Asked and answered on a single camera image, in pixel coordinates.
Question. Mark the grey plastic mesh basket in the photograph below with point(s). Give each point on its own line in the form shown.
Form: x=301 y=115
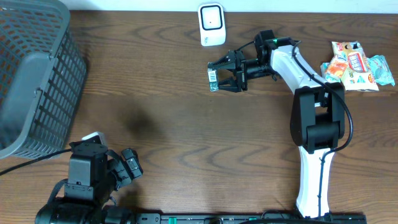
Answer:
x=42 y=78

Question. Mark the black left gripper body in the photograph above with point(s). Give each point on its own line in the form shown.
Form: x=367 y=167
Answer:
x=131 y=165

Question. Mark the white barcode scanner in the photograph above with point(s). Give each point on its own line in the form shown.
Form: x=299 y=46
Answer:
x=212 y=24

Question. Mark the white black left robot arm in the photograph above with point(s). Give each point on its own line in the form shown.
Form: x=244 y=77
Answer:
x=94 y=173

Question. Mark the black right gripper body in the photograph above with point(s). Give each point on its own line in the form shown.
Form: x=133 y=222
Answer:
x=241 y=70

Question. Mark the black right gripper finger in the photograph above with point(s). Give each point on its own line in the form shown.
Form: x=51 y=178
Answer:
x=228 y=84
x=227 y=62

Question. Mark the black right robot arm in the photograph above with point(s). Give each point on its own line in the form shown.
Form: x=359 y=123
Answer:
x=317 y=120

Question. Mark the green soft wipes pack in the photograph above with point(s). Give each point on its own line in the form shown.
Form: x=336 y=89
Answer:
x=381 y=70

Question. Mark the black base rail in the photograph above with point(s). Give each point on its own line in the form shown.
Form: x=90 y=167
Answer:
x=272 y=216

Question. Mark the cream wipes pack blue edges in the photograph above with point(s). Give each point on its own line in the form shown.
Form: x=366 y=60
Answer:
x=358 y=75

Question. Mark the teal white Kleenex tissue pack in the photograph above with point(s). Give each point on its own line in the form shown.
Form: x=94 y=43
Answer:
x=323 y=68

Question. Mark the orange tissue pack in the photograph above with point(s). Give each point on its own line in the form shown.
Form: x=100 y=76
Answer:
x=337 y=67

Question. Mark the black healing ointment box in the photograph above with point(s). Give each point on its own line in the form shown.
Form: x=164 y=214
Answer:
x=213 y=80

